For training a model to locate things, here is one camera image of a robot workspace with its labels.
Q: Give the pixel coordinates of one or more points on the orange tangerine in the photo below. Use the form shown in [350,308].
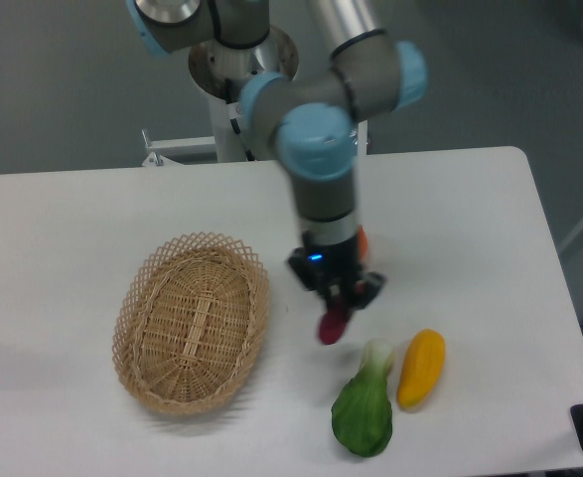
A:
[362,243]

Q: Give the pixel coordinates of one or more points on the green bok choy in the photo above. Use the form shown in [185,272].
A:
[361,416]

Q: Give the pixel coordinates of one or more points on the yellow mango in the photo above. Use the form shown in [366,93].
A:
[421,369]

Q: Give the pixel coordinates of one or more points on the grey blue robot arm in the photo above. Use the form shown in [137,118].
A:
[304,124]

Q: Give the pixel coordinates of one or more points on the white table clamp post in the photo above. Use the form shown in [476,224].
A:
[361,138]

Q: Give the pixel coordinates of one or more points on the woven wicker basket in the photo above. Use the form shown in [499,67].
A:
[191,324]

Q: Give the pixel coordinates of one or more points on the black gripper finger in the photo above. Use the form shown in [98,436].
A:
[363,289]
[311,267]

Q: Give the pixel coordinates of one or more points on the purple sweet potato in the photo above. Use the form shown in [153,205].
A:
[334,322]

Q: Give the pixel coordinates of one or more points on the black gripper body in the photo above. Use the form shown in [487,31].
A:
[343,258]

